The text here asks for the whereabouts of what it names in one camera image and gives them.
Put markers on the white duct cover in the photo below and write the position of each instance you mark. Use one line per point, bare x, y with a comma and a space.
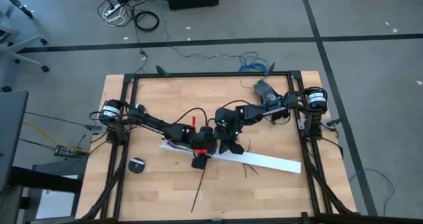
271, 163

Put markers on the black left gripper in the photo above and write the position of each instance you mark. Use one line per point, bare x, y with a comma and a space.
205, 144

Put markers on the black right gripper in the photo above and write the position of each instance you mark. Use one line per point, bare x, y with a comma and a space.
228, 134

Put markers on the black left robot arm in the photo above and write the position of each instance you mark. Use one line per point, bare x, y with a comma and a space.
148, 121

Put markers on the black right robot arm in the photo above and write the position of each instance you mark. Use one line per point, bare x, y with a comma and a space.
274, 109

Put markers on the black camera with red clip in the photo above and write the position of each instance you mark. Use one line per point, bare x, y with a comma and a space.
206, 130

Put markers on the small black device box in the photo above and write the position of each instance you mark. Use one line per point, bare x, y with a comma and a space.
66, 150

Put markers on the white power strip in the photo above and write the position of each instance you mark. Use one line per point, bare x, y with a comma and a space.
112, 10

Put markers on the grey desk top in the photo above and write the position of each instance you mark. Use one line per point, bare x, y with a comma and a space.
11, 134

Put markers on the black metal stand leg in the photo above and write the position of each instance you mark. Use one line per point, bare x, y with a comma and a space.
16, 1

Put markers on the black bench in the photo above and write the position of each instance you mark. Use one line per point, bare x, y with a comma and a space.
46, 181

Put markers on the grey office chair base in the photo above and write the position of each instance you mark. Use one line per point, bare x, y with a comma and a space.
24, 59

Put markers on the grey metal mounting plate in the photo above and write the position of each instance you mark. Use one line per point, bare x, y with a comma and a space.
301, 124
94, 128

